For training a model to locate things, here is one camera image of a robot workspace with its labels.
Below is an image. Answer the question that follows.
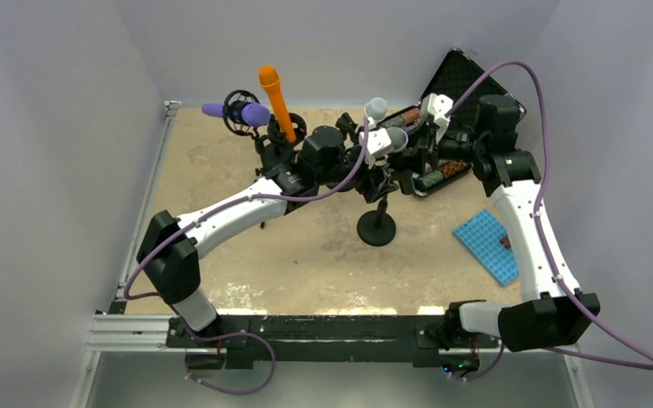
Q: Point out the brown and blue lego brick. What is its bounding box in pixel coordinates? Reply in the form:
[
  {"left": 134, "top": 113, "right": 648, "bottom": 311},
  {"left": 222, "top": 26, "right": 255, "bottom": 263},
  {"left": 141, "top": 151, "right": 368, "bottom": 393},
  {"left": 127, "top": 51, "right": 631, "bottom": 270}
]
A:
[{"left": 499, "top": 236, "right": 512, "bottom": 250}]

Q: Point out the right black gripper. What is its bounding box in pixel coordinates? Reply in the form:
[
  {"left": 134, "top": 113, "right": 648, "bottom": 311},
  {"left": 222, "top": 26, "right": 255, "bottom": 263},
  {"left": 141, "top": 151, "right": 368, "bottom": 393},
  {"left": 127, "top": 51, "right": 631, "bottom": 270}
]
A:
[{"left": 388, "top": 117, "right": 486, "bottom": 176}]

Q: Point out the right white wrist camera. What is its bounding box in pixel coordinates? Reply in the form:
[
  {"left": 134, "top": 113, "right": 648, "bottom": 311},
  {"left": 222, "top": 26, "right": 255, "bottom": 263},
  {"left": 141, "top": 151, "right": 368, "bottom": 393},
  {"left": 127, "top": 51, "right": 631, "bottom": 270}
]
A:
[{"left": 420, "top": 93, "right": 453, "bottom": 143}]

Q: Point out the black poker chip case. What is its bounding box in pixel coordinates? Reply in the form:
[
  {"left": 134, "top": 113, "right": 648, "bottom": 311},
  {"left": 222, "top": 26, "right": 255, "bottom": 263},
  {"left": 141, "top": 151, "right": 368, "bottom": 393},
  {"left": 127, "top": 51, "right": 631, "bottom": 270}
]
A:
[{"left": 379, "top": 48, "right": 541, "bottom": 197}]

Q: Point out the black silver-mesh microphone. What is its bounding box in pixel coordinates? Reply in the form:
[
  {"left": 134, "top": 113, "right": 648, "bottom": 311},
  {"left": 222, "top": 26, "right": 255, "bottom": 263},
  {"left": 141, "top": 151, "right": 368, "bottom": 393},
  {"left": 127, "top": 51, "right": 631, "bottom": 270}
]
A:
[{"left": 386, "top": 127, "right": 409, "bottom": 153}]

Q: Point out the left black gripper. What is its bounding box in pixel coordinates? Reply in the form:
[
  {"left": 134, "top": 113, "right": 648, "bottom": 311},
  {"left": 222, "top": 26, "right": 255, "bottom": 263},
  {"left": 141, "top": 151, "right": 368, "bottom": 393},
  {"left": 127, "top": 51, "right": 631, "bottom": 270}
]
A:
[{"left": 315, "top": 145, "right": 398, "bottom": 203}]

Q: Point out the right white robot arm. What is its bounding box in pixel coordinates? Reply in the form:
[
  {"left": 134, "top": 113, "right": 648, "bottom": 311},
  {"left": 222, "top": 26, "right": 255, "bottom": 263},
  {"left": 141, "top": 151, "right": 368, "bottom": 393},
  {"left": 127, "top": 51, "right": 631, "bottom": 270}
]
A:
[{"left": 432, "top": 94, "right": 600, "bottom": 352}]

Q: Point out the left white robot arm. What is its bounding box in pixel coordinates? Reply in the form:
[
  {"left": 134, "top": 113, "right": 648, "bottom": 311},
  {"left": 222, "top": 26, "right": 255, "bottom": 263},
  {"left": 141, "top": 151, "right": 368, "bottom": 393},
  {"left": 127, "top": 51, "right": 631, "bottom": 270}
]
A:
[{"left": 136, "top": 126, "right": 407, "bottom": 348}]

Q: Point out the black clip stand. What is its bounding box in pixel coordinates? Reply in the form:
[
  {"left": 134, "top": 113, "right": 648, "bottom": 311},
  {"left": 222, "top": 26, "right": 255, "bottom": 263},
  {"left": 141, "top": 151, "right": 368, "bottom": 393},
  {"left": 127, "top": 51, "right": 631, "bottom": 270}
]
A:
[
  {"left": 335, "top": 112, "right": 361, "bottom": 154},
  {"left": 356, "top": 195, "right": 396, "bottom": 247}
]

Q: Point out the orange microphone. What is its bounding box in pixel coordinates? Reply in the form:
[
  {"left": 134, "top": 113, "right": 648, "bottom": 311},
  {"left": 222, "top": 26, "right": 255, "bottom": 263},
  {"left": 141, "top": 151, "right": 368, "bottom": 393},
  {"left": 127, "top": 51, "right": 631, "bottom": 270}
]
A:
[{"left": 258, "top": 65, "right": 297, "bottom": 143}]

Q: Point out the purple microphone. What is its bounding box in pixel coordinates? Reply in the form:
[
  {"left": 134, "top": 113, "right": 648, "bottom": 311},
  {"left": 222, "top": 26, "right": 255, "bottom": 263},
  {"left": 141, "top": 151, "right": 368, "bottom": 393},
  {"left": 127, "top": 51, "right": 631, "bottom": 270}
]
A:
[{"left": 202, "top": 101, "right": 271, "bottom": 128}]

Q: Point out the white microphone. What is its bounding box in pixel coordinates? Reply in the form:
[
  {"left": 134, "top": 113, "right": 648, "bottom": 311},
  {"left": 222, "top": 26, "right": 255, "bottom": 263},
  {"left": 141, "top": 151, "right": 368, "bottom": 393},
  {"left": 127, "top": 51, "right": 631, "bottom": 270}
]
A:
[{"left": 363, "top": 97, "right": 388, "bottom": 130}]

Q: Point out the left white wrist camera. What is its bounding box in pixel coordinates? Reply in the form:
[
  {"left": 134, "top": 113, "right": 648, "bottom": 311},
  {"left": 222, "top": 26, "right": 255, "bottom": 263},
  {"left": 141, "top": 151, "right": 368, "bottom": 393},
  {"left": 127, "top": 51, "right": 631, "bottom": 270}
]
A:
[{"left": 359, "top": 128, "right": 394, "bottom": 168}]

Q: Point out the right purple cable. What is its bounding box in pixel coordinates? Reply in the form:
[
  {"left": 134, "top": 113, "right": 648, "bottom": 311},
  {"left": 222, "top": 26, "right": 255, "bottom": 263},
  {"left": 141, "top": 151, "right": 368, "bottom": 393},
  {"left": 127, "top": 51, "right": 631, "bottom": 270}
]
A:
[{"left": 405, "top": 60, "right": 653, "bottom": 384}]

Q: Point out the round-base shock-mount stand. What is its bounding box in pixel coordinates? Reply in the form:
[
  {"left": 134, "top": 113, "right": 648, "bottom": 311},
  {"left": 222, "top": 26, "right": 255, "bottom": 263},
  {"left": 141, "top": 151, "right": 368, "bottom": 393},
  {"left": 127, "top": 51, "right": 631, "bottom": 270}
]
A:
[{"left": 258, "top": 112, "right": 307, "bottom": 172}]

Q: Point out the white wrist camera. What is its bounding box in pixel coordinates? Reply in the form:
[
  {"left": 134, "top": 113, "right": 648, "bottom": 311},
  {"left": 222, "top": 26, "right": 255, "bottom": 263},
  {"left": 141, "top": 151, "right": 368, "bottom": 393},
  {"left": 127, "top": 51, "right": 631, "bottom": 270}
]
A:
[
  {"left": 359, "top": 128, "right": 394, "bottom": 168},
  {"left": 420, "top": 93, "right": 453, "bottom": 143}
]

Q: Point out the blue lego baseplate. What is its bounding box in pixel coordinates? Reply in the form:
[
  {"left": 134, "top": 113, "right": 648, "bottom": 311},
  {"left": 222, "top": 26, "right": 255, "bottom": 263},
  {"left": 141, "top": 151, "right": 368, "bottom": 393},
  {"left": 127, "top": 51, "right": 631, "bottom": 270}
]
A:
[{"left": 452, "top": 209, "right": 519, "bottom": 286}]

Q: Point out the black tripod shock-mount stand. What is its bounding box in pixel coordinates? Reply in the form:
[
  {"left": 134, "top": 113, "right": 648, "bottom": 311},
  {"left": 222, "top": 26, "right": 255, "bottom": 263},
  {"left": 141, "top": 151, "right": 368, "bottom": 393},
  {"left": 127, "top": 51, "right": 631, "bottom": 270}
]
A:
[{"left": 222, "top": 90, "right": 318, "bottom": 197}]

